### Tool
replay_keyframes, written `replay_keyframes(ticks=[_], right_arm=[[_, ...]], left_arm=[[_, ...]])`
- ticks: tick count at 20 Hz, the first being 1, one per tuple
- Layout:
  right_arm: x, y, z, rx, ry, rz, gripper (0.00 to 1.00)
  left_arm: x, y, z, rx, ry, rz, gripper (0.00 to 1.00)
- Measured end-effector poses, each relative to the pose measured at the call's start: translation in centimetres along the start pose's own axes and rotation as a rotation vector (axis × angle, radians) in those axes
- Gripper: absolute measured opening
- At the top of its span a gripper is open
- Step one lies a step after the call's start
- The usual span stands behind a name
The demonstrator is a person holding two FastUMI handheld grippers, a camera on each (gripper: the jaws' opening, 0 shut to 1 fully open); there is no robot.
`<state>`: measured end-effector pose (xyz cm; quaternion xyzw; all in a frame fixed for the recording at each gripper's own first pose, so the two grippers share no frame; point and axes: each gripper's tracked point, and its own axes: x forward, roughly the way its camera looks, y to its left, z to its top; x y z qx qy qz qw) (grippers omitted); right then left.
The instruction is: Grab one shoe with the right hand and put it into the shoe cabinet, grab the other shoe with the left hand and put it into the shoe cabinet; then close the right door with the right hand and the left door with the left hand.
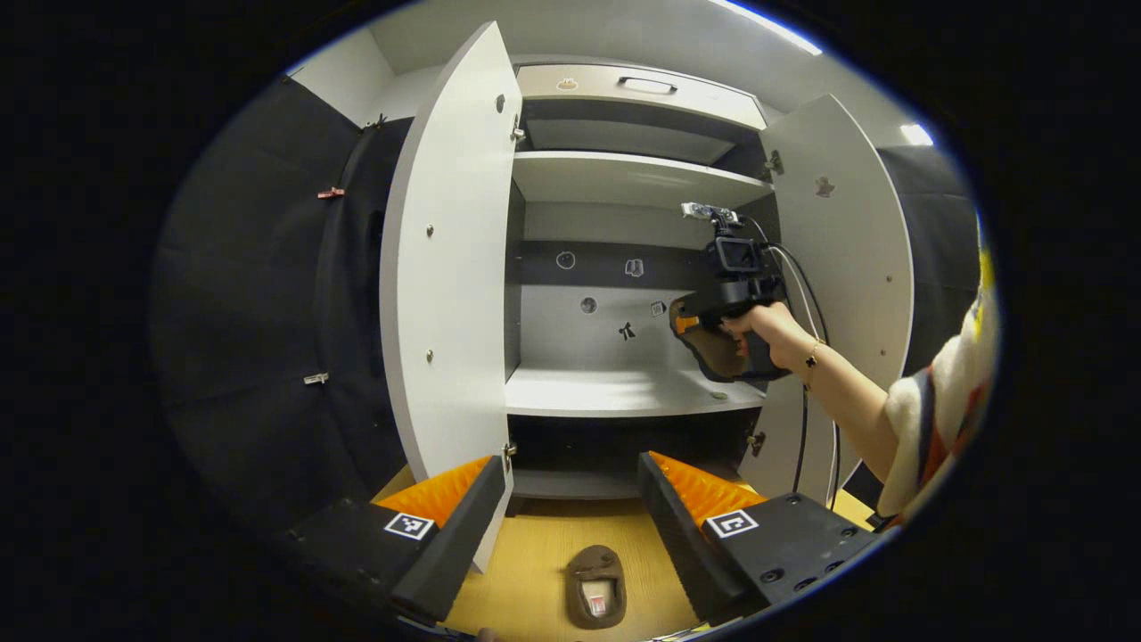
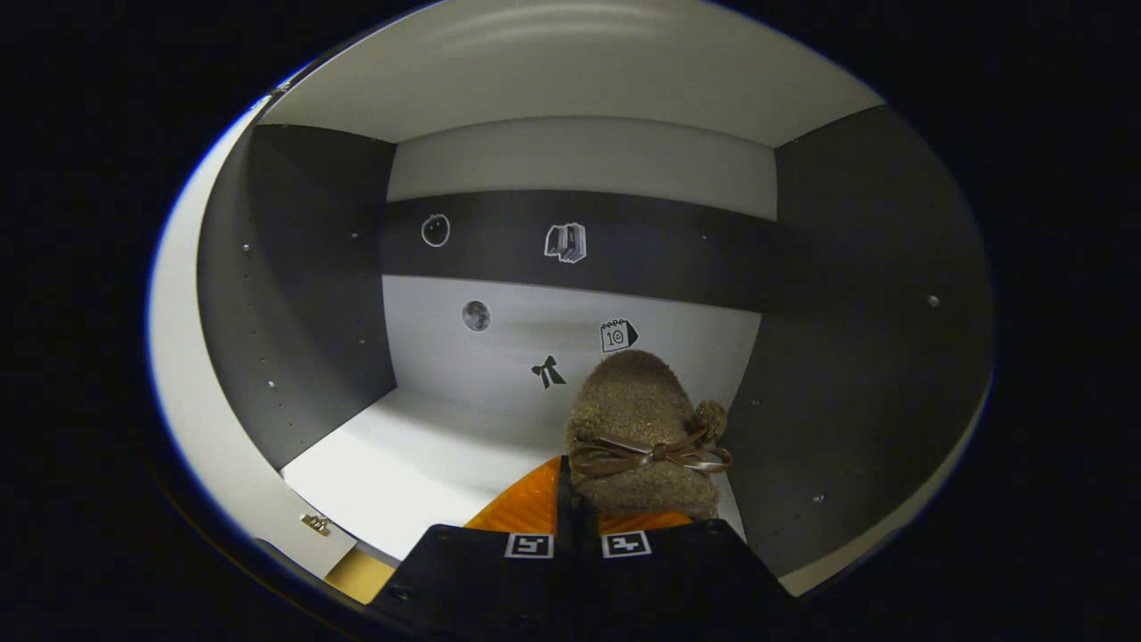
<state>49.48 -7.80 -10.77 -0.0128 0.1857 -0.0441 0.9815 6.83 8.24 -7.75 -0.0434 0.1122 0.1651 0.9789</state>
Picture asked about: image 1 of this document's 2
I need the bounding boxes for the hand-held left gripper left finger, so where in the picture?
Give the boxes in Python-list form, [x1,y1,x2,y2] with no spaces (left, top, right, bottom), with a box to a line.
[285,455,507,625]

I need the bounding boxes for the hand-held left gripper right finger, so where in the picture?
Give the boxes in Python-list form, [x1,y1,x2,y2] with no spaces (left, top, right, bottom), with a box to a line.
[636,450,879,625]

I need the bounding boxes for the brown fuzzy shoe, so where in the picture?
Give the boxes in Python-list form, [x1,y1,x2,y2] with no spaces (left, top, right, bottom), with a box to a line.
[670,303,760,384]
[564,544,628,630]

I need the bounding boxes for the white shoe cabinet door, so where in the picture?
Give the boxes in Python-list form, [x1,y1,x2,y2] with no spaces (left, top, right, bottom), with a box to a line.
[740,94,915,505]
[379,20,524,573]

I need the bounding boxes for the person's white striped sweater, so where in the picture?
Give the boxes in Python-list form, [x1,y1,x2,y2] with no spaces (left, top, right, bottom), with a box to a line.
[878,250,1001,527]

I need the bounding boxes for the black backdrop cloth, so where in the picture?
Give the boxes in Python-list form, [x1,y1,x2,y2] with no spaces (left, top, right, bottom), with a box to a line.
[152,76,981,536]

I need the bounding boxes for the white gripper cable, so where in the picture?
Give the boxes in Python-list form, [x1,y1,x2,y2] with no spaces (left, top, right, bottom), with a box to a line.
[768,245,823,344]

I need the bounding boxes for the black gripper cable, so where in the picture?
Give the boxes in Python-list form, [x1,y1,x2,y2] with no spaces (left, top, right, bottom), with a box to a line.
[758,218,843,511]

